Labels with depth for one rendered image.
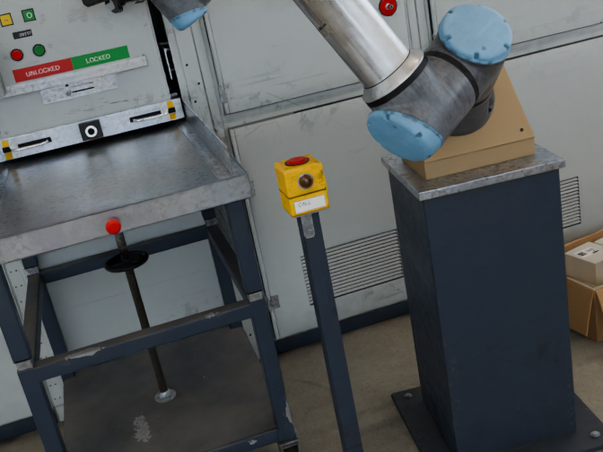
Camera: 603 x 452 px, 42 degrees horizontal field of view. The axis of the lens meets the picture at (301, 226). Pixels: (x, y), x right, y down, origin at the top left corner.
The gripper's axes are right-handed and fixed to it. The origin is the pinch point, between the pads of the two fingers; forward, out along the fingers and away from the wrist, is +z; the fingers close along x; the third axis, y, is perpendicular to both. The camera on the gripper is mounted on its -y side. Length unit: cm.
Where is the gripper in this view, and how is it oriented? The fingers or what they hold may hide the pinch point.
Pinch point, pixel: (106, 4)
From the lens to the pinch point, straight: 231.6
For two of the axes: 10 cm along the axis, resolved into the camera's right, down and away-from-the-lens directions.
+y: 8.4, -3.4, 4.3
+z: -4.5, 0.2, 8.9
